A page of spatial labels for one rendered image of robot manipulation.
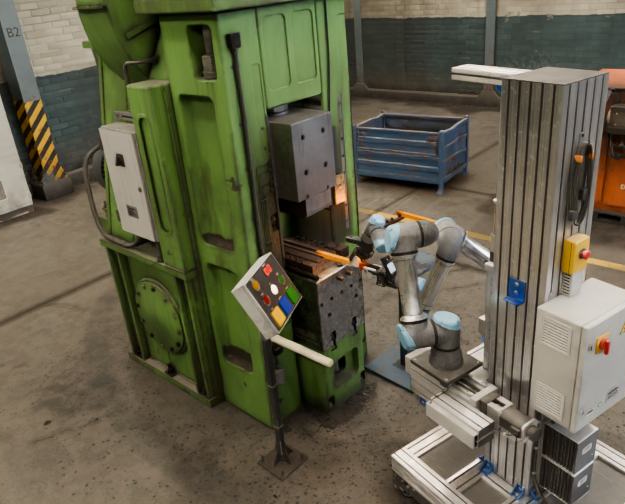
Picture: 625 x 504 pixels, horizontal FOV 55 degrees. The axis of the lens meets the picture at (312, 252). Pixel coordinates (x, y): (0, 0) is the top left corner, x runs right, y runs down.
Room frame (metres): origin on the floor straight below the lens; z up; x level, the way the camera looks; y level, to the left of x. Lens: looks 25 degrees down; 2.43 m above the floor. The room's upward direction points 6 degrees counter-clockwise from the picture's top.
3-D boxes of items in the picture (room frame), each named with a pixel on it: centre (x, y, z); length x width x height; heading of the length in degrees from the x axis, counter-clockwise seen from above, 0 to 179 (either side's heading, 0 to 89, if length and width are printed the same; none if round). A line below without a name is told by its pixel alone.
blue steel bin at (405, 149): (7.00, -1.29, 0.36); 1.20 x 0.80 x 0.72; 52
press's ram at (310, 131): (3.14, 0.06, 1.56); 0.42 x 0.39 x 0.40; 46
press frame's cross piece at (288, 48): (3.25, 0.16, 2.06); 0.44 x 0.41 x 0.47; 46
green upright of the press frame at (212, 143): (3.01, 0.40, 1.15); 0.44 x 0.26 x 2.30; 46
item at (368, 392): (2.93, -0.09, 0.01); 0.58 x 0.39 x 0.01; 136
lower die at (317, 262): (3.11, 0.09, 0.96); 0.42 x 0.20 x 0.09; 46
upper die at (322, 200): (3.11, 0.09, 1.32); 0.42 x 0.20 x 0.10; 46
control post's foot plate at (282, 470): (2.51, 0.27, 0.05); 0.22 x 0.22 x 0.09; 46
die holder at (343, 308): (3.16, 0.06, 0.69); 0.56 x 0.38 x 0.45; 46
